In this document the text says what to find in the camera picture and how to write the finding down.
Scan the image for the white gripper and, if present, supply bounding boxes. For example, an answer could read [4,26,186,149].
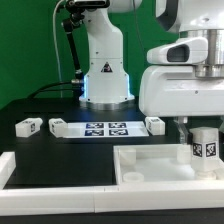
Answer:
[139,37,224,144]

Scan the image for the white square tabletop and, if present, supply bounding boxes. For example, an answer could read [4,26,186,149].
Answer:
[113,144,224,188]

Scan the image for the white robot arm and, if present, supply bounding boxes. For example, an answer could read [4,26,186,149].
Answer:
[81,0,224,126]

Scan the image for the white tag sheet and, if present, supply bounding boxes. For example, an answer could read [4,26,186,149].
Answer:
[65,121,148,138]

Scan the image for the white U-shaped fence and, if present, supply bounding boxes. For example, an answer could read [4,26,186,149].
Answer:
[0,152,224,216]

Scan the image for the black cable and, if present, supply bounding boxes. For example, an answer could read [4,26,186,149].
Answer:
[27,81,83,99]

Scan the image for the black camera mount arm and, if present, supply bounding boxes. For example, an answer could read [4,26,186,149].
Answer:
[60,0,111,88]

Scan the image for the white cable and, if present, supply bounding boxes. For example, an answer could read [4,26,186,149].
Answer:
[52,0,66,98]

